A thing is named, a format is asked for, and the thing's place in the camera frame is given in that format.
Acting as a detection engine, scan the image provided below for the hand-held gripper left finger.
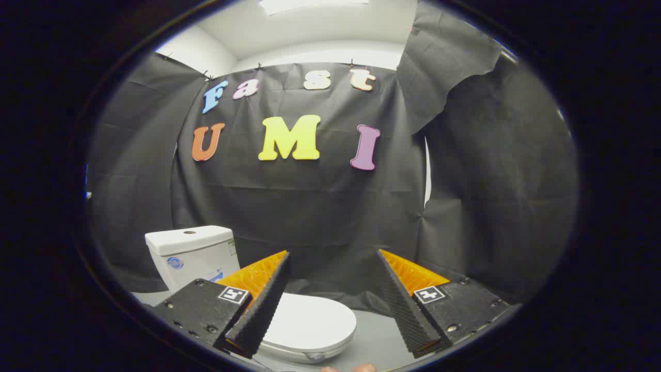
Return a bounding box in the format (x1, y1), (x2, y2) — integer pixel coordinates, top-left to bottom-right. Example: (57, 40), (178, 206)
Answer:
(153, 251), (291, 359)

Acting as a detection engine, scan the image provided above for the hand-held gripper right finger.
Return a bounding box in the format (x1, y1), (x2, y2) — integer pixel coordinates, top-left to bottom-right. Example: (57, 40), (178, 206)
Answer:
(377, 249), (512, 359)

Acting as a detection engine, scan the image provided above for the white toilet lid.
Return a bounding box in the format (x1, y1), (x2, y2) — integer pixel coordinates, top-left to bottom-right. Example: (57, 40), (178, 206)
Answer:
(257, 292), (357, 353)

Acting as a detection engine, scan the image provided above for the white ceramic toilet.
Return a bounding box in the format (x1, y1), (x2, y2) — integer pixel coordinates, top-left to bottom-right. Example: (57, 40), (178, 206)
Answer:
(145, 225), (358, 365)

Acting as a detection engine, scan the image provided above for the black backdrop cloth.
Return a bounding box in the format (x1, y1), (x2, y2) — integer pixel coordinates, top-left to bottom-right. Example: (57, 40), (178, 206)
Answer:
(87, 0), (579, 316)

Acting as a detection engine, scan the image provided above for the white ceiling light panel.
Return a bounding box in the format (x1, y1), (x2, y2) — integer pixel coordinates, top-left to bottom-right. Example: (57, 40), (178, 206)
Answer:
(258, 0), (370, 16)

